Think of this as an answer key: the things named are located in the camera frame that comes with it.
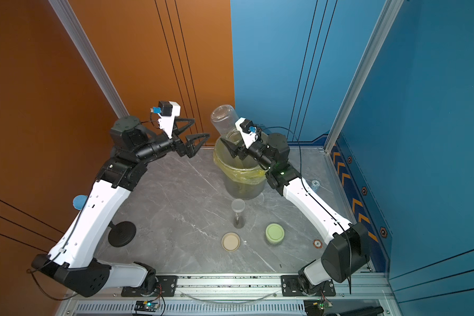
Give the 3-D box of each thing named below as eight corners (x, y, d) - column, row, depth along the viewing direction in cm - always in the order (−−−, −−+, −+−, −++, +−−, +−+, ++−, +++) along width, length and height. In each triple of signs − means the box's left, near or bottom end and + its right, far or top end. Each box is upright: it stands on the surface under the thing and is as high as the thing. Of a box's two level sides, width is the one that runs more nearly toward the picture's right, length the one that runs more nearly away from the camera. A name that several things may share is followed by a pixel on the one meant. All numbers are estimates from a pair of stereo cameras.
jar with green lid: (265, 246, 85) (267, 240, 80) (264, 229, 90) (265, 223, 84) (283, 246, 85) (285, 240, 79) (281, 229, 90) (283, 223, 84)
